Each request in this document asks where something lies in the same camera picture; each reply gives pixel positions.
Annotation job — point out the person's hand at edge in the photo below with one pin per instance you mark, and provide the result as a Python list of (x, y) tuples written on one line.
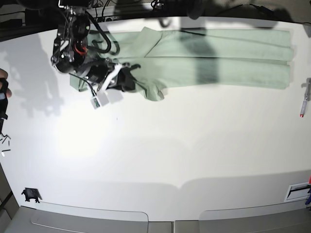
[(4, 84)]

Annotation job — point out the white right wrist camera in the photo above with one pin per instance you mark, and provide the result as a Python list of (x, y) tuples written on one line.
[(99, 100)]

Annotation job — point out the black clamp bracket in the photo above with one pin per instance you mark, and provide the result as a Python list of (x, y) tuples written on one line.
[(31, 194)]

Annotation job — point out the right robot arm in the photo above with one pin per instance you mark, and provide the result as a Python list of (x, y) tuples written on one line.
[(81, 47)]

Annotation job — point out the white power strip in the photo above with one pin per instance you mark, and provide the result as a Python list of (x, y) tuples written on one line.
[(107, 19)]

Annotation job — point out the light green T-shirt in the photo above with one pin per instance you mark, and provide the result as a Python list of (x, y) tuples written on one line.
[(188, 57)]

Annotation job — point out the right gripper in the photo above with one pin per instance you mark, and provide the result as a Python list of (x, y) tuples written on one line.
[(102, 74)]

